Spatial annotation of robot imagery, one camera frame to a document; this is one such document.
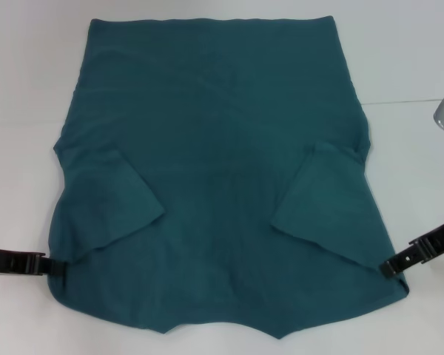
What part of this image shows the blue shirt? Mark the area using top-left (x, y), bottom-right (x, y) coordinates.
top-left (46, 14), bottom-right (410, 331)

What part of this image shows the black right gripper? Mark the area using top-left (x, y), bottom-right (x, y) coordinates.
top-left (380, 214), bottom-right (444, 277)

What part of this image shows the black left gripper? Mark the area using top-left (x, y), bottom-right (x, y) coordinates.
top-left (0, 246), bottom-right (66, 277)

